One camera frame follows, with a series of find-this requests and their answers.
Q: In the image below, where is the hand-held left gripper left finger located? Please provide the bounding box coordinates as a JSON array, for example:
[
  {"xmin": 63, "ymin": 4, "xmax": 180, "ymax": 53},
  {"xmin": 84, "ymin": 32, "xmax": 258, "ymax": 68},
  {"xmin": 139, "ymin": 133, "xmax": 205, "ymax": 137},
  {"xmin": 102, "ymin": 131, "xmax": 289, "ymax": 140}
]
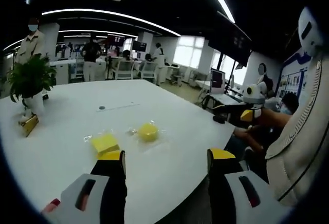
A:
[{"xmin": 41, "ymin": 150, "xmax": 129, "ymax": 224}]

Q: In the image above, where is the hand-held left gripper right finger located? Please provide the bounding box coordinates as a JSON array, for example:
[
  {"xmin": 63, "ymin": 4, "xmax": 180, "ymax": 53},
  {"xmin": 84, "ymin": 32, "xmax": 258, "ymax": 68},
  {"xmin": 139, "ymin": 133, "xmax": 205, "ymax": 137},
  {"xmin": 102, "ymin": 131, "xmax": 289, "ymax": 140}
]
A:
[{"xmin": 207, "ymin": 147, "xmax": 293, "ymax": 224}]

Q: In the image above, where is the yellow rectangular silicone block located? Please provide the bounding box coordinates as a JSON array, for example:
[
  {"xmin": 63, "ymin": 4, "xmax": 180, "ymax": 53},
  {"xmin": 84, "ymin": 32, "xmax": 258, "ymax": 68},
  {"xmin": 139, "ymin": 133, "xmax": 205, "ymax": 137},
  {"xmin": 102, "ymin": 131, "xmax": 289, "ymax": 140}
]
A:
[{"xmin": 90, "ymin": 134, "xmax": 121, "ymax": 159}]

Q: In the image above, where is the yellow round silicone block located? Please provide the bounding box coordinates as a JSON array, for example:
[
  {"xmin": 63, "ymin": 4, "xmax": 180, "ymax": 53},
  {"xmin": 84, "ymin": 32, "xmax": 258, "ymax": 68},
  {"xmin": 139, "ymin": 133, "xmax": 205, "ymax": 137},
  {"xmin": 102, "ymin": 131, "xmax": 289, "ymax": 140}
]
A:
[{"xmin": 137, "ymin": 123, "xmax": 160, "ymax": 143}]

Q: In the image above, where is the person's right hand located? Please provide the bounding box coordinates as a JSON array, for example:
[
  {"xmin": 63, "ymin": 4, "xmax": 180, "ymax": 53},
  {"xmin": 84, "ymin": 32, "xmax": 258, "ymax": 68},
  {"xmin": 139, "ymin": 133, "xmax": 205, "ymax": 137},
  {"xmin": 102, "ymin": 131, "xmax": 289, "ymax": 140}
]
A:
[{"xmin": 235, "ymin": 125, "xmax": 266, "ymax": 155}]

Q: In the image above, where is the person's left hand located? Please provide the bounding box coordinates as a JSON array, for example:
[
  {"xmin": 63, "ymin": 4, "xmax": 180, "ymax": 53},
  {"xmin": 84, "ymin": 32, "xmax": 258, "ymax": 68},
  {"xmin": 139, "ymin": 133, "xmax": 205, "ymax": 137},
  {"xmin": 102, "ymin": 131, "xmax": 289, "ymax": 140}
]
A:
[{"xmin": 40, "ymin": 198, "xmax": 62, "ymax": 215}]

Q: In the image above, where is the desk monitor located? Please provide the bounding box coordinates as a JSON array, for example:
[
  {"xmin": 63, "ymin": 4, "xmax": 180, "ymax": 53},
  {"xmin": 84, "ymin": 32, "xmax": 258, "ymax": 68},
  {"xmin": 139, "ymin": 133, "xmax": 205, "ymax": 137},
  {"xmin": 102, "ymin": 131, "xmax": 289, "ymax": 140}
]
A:
[{"xmin": 210, "ymin": 67, "xmax": 227, "ymax": 95}]

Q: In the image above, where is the hanging black screen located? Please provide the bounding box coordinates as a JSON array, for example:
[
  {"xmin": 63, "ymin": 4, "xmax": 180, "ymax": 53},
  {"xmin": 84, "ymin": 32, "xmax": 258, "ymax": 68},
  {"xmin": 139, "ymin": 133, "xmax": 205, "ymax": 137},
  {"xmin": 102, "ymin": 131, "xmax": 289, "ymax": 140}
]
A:
[{"xmin": 207, "ymin": 12, "xmax": 252, "ymax": 67}]

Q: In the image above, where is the person's white knit sweater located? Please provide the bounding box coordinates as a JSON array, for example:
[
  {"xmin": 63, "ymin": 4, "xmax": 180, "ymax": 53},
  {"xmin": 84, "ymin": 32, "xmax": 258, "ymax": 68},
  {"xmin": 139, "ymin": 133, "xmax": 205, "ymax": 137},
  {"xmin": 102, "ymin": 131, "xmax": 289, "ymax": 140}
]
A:
[{"xmin": 265, "ymin": 54, "xmax": 329, "ymax": 207}]

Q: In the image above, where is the clear plastic wrapper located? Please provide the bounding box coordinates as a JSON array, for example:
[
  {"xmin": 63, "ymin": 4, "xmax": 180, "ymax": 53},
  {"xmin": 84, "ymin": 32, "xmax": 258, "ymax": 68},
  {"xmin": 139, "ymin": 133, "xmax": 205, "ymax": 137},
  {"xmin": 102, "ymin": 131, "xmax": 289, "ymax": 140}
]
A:
[
  {"xmin": 83, "ymin": 128, "xmax": 122, "ymax": 158},
  {"xmin": 125, "ymin": 120, "xmax": 172, "ymax": 151}
]

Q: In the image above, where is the white worn device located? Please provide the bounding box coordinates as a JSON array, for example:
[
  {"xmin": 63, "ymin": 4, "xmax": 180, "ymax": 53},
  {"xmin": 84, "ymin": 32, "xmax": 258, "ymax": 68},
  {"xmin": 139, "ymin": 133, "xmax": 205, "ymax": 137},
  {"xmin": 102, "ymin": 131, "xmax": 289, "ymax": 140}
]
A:
[{"xmin": 297, "ymin": 6, "xmax": 325, "ymax": 58}]

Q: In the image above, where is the white office chair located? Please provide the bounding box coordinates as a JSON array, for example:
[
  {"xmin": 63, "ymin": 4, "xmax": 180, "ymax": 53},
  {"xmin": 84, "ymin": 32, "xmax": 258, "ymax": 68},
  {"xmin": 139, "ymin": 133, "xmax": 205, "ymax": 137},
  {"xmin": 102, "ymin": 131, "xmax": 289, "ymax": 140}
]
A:
[
  {"xmin": 140, "ymin": 61, "xmax": 158, "ymax": 80},
  {"xmin": 114, "ymin": 60, "xmax": 135, "ymax": 81}
]

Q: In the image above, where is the yellow tissue box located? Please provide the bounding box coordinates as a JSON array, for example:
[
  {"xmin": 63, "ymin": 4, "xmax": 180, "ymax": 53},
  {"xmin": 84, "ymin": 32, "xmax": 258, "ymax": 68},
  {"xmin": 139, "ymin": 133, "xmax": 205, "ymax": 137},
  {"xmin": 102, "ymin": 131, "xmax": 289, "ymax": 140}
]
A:
[{"xmin": 19, "ymin": 114, "xmax": 40, "ymax": 138}]

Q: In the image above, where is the green potted plant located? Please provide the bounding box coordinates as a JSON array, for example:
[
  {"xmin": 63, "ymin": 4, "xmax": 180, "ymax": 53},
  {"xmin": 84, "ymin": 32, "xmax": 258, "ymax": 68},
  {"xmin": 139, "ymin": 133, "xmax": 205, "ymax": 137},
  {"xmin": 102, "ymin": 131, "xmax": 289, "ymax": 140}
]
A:
[{"xmin": 7, "ymin": 53, "xmax": 58, "ymax": 116}]

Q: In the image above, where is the long curved ceiling light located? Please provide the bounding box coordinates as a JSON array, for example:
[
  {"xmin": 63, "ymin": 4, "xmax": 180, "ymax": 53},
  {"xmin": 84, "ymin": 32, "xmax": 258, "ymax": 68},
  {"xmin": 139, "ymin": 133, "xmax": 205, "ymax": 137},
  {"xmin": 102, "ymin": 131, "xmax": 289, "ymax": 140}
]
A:
[{"xmin": 41, "ymin": 8, "xmax": 181, "ymax": 38}]

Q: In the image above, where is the blue wall poster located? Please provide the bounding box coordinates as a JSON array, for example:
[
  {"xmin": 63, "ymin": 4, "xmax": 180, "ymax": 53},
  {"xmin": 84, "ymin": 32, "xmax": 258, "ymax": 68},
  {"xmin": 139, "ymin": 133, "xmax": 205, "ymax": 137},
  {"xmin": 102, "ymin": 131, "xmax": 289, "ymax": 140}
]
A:
[{"xmin": 276, "ymin": 49, "xmax": 313, "ymax": 101}]

